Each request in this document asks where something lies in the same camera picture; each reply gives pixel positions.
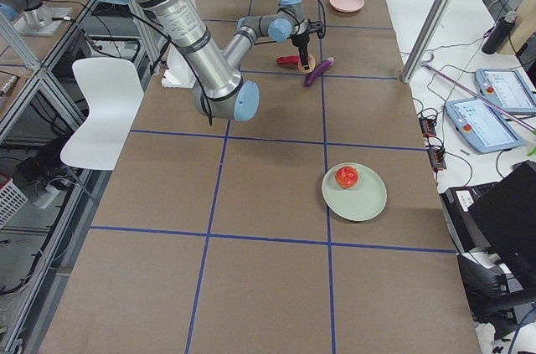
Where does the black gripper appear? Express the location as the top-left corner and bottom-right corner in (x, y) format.
(291, 33), (309, 64)

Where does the peach toy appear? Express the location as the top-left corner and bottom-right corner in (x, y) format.
(297, 54), (316, 74)

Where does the red chili pepper toy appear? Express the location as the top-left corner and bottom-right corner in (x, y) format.
(276, 55), (300, 69)

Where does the red pomegranate toy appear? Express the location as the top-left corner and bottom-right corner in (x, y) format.
(334, 166), (359, 189)

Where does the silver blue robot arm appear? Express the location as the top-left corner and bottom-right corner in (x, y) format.
(1, 0), (72, 36)
(97, 0), (324, 121)

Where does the purple eggplant toy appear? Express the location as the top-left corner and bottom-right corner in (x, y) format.
(303, 57), (336, 87)

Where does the pink plate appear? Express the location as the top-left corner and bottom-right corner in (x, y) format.
(328, 0), (365, 14)

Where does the long grabber stick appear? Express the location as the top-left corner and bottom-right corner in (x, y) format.
(422, 52), (536, 134)

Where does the orange circuit board upper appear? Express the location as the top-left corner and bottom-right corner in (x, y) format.
(418, 116), (437, 138)

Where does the orange circuit board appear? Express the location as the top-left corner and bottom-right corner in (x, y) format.
(427, 146), (446, 172)
(418, 116), (437, 138)

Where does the green plate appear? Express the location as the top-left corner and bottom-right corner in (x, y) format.
(322, 162), (387, 222)

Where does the orange circuit board lower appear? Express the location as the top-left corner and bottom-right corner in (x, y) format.
(427, 146), (446, 172)

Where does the near teach pendant tablet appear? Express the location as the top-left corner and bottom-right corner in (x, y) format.
(445, 98), (523, 153)

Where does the teach pendant tablet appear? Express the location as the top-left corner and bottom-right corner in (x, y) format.
(445, 98), (523, 153)
(475, 69), (535, 115)

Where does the white plastic chair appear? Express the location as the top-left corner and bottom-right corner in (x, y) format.
(60, 57), (144, 171)

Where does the black water bottle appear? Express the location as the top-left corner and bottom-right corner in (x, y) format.
(481, 11), (518, 54)

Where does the far teach pendant tablet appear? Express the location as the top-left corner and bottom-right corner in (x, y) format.
(475, 69), (535, 115)

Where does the black laptop computer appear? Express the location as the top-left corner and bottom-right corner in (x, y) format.
(441, 161), (535, 287)

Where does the white storage basket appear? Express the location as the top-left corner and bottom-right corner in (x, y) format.
(0, 173), (28, 228)

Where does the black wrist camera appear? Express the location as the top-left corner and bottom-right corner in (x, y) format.
(307, 20), (326, 40)

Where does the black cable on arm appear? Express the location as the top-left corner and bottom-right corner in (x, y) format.
(299, 0), (327, 28)

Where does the white pedestal column base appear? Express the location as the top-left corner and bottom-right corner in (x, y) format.
(162, 46), (196, 89)

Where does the aluminium frame post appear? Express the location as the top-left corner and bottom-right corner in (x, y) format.
(400, 0), (451, 84)

